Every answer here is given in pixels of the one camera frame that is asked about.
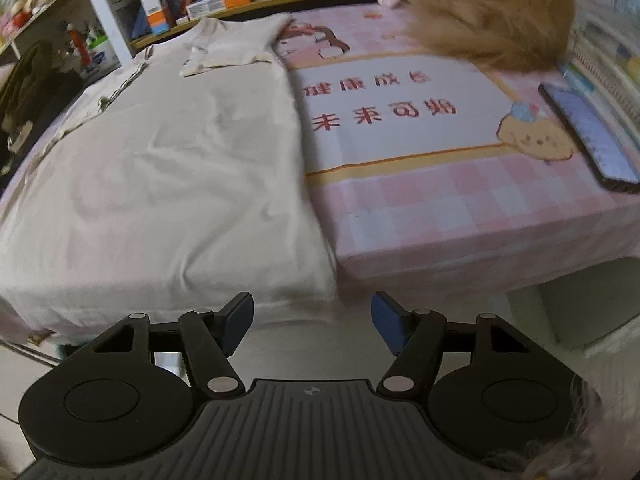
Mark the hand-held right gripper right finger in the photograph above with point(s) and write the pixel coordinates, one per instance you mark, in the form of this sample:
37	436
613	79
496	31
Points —
388	321

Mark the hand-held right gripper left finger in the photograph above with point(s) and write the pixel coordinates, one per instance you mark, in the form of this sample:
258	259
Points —
239	321

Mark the beige shirt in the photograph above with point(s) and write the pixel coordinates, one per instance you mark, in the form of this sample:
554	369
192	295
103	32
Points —
165	175

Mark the pink checked printed bed sheet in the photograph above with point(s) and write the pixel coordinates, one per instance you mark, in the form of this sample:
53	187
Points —
440	180

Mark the white storage box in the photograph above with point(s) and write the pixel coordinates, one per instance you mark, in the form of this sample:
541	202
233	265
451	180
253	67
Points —
575	305

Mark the black smartphone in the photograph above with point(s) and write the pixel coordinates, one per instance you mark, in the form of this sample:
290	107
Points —
590	135

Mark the dark bag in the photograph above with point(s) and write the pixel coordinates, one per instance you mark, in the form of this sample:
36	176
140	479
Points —
25	85

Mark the white and orange flat box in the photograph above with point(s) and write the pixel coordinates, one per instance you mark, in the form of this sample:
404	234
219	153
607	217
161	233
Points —
217	2

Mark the orange and blue box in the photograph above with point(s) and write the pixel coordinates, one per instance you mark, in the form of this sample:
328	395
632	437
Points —
154	7

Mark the orange furry plush toy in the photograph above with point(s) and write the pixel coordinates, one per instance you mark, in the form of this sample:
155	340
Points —
492	7

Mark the white shelf frame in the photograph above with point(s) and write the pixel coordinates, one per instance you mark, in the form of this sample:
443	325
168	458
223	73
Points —
102	12

